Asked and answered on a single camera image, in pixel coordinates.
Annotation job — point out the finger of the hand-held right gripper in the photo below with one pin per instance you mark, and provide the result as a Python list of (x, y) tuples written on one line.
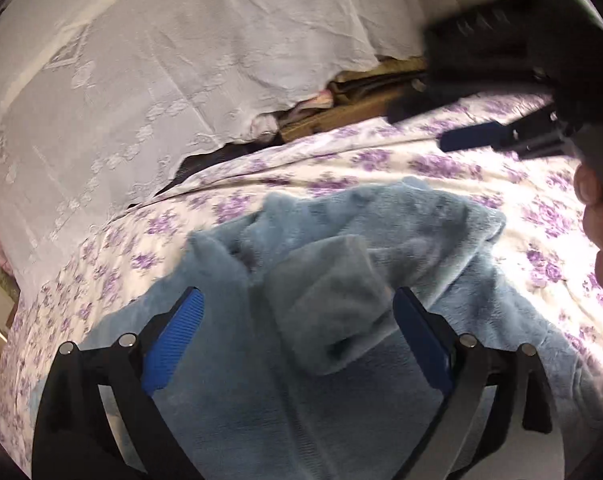
[(471, 137), (411, 105)]

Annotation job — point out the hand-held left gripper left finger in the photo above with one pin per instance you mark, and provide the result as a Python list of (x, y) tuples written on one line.
[(176, 340)]

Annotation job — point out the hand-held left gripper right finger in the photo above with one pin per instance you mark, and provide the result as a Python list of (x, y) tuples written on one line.
[(424, 345)]

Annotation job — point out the blue fleece garment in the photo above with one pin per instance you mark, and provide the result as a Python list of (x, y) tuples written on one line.
[(331, 285)]

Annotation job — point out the person's right hand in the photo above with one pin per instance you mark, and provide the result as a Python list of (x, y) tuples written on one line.
[(601, 240)]

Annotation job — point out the purple floral blanket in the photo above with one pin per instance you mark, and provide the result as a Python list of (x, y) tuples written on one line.
[(481, 175)]

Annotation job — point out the olive brown cloth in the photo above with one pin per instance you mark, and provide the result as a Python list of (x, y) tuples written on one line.
[(376, 77)]

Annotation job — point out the pink folded cloth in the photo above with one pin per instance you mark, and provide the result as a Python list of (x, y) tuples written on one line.
[(291, 112)]

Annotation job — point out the black cloth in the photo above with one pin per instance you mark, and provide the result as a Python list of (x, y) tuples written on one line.
[(201, 162)]

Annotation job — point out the white lace cloth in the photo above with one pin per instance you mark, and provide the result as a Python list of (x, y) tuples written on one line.
[(156, 60)]

